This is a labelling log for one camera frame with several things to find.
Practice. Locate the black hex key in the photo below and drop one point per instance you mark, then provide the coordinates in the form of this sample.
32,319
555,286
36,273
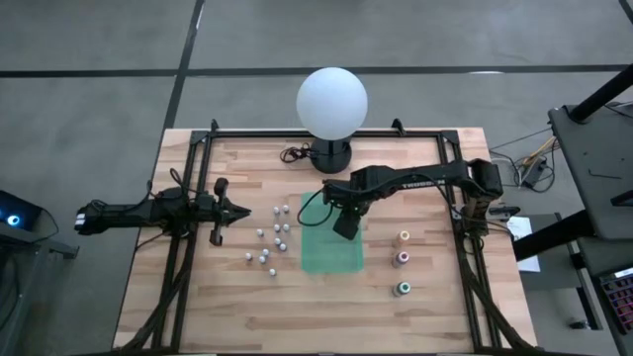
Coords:
603,175

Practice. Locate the large green food coloring bottle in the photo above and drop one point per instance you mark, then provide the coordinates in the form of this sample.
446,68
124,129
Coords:
404,288

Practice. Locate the dark grey desk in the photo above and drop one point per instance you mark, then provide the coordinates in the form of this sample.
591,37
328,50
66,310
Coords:
593,163

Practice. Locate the white globe table lamp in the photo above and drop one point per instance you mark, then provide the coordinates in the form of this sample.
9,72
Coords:
331,104

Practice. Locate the black metal stand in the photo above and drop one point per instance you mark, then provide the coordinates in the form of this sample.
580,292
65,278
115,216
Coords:
44,245

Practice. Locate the black round post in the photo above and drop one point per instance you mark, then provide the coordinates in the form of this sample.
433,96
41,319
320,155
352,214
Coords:
603,94

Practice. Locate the black computer mouse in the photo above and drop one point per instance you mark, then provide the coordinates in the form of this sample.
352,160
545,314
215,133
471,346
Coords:
578,325

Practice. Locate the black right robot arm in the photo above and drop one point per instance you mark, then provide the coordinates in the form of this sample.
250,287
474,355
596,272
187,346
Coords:
430,180

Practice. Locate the large red food coloring bottle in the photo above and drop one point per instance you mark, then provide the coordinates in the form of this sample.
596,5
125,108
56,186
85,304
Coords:
402,257

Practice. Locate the green cutting mat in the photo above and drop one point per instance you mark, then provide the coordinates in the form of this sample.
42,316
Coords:
326,257

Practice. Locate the backlit computer keyboard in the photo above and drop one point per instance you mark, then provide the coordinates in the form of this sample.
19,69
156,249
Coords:
620,296

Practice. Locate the black desk support beam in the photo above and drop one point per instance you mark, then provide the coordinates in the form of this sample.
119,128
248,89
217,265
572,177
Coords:
549,240

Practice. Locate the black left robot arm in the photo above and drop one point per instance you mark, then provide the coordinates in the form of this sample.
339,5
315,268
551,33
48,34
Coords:
128,212

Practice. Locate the white paper sheet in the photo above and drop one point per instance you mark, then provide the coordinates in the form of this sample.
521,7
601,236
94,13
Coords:
524,247

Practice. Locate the large yellow food coloring bottle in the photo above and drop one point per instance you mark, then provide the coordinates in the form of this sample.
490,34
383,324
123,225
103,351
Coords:
404,236

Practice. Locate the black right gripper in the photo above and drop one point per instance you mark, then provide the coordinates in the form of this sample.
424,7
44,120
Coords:
346,225

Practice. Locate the black computer with blue light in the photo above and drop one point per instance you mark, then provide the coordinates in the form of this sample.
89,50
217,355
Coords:
15,212

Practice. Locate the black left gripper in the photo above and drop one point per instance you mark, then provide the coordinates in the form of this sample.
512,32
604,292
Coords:
217,212

